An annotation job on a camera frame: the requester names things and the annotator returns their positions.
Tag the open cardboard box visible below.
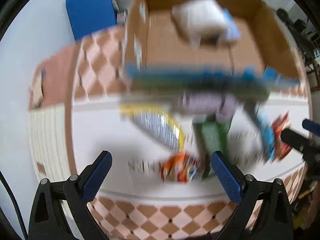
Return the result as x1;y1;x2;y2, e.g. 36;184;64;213
123;0;304;96

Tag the white soft pillow pack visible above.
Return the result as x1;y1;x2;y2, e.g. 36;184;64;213
171;0;229;47

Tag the yellow grey mesh pouch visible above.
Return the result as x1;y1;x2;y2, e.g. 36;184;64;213
120;105;184;152

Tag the lilac cloth bundle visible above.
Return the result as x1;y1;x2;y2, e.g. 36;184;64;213
174;92;239;122

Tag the green snack packet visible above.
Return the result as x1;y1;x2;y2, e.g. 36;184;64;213
193;115;232;180

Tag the cardboard piece on table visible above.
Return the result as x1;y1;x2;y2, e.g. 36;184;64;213
31;70;46;108

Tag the patterned tablecloth mat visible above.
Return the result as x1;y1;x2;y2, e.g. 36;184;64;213
28;22;312;239

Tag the long blue snack packet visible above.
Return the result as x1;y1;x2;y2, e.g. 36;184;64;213
244;101;276;161

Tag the light blue tissue pack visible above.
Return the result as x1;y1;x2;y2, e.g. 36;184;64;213
218;9;241;46

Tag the red snack packet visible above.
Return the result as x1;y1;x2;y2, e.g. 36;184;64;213
271;110;293;162

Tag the orange snack packet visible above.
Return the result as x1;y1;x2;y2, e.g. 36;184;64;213
160;152;201;183

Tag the blue foam mat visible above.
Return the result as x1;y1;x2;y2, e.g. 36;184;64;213
66;0;117;41

